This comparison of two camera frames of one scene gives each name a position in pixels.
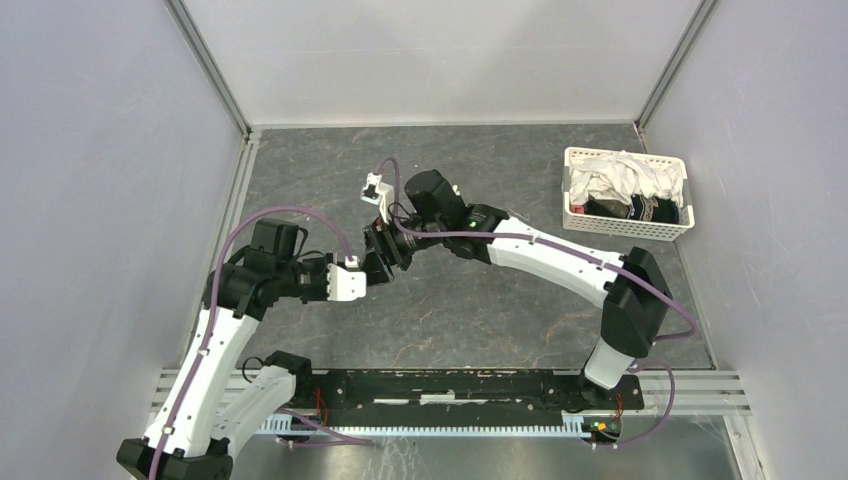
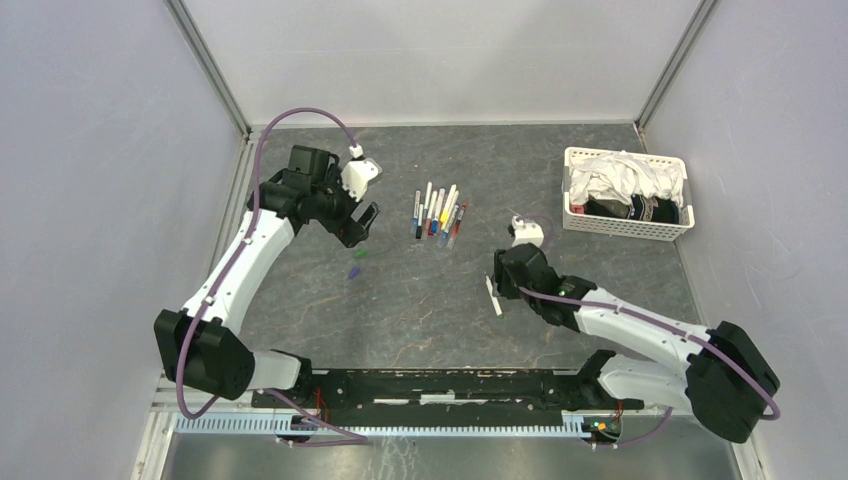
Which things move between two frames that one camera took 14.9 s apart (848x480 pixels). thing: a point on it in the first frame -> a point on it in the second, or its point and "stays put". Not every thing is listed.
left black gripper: [322, 262] -> [347, 230]
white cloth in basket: [618, 175] stays put
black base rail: [467, 398] stays put
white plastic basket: [615, 225] stays put
